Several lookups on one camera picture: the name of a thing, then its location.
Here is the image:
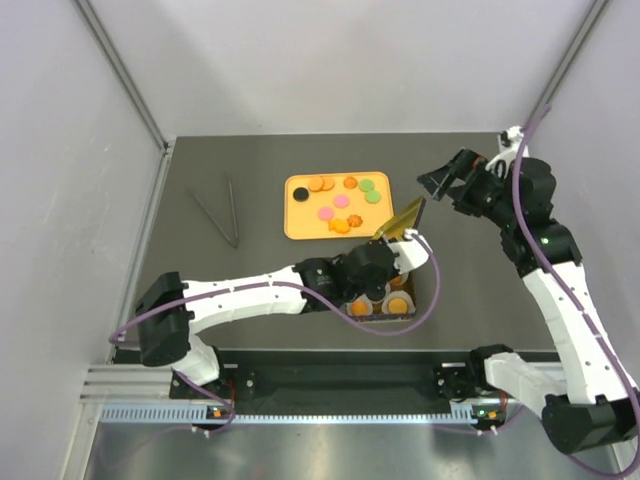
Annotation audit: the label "top right paper cup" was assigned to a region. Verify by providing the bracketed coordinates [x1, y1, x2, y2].
[389, 273, 409, 288]

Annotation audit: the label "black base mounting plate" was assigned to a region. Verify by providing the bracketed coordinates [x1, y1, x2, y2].
[168, 349, 506, 407]

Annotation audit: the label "bottom right paper cup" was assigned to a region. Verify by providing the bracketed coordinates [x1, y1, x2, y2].
[381, 290, 415, 315]

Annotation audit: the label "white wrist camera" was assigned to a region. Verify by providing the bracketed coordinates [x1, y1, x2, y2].
[387, 229, 431, 275]
[485, 125, 524, 180]

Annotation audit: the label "orange swirl cookie upper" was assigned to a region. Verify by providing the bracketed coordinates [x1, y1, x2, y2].
[343, 176, 359, 190]

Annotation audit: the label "bottom left paper cup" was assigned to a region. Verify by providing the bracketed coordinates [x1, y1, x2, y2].
[347, 296, 373, 317]

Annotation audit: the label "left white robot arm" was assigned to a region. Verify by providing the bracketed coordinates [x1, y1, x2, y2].
[135, 240, 405, 397]

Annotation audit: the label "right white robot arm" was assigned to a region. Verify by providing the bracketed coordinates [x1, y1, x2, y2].
[417, 149, 639, 454]

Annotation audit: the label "orange shell cookie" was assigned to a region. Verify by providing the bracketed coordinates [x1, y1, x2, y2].
[350, 301, 369, 316]

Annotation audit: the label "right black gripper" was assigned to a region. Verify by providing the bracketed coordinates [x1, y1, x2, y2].
[417, 147, 518, 228]

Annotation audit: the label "metal tongs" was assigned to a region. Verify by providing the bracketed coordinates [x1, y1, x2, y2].
[184, 171, 240, 250]

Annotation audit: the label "orange swirl cookie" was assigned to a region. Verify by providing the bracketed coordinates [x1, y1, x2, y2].
[343, 176, 359, 190]
[347, 215, 363, 228]

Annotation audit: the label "round dotted biscuit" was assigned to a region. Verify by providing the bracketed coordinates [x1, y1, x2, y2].
[387, 297, 409, 314]

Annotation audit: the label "green cookie upper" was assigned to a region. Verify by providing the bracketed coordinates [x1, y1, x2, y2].
[358, 178, 375, 192]

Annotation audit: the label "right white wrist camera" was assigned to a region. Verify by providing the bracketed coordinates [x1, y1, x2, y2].
[485, 125, 524, 180]

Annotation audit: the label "round biscuit top left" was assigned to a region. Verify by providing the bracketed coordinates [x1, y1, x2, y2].
[307, 176, 324, 192]

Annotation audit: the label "black sandwich cookie top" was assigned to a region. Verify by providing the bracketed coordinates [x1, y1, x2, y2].
[292, 187, 310, 202]

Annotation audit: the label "gold tin lid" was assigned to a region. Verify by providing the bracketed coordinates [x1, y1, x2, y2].
[372, 196, 426, 241]

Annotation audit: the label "orange swirl cookie lower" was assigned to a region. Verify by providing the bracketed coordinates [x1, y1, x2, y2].
[347, 215, 363, 228]

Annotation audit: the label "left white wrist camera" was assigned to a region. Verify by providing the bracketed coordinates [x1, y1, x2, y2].
[387, 229, 431, 275]

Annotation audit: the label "gold cookie tin box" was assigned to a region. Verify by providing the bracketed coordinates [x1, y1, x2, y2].
[343, 273, 416, 323]

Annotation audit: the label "center paper cup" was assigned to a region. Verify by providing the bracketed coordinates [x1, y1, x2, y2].
[367, 285, 391, 304]

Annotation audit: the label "green cookie lower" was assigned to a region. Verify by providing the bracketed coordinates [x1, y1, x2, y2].
[365, 190, 381, 204]

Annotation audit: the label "white slotted cable duct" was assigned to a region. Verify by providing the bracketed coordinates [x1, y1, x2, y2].
[99, 403, 481, 425]

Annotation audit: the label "pink cookie upper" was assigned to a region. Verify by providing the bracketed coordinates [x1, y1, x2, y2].
[333, 195, 350, 208]

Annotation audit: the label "green cookie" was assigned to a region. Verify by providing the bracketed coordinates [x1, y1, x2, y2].
[365, 190, 381, 204]
[358, 178, 375, 192]

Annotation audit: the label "paper cup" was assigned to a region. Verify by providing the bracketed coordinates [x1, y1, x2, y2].
[347, 296, 373, 317]
[367, 285, 391, 304]
[389, 273, 409, 288]
[381, 290, 415, 315]

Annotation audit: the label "pink cookie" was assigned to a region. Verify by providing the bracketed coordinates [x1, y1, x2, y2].
[318, 207, 334, 221]
[333, 195, 350, 208]

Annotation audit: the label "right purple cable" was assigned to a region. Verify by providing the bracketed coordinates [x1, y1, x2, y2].
[469, 102, 640, 476]

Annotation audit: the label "pink cookie lower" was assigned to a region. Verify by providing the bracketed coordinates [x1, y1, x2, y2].
[318, 207, 334, 221]

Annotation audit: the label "orange plastic tray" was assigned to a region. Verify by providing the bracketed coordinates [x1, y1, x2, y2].
[284, 171, 394, 240]

